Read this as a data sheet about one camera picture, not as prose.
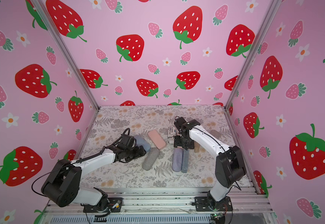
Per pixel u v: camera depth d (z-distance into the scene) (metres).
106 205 0.71
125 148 0.70
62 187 0.43
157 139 0.99
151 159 0.88
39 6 0.67
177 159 0.88
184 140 0.69
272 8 0.69
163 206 0.74
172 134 1.01
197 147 0.55
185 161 0.85
